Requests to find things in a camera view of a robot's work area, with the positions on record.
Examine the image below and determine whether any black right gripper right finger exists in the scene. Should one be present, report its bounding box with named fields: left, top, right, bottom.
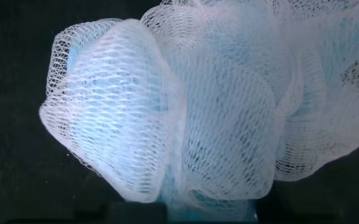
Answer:
left=256, top=198, right=345, bottom=224

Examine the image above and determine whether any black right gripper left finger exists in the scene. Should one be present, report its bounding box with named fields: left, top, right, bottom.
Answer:
left=73, top=202, right=169, bottom=224

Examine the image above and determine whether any light blue bath loofah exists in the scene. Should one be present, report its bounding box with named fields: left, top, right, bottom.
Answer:
left=38, top=0, right=359, bottom=222

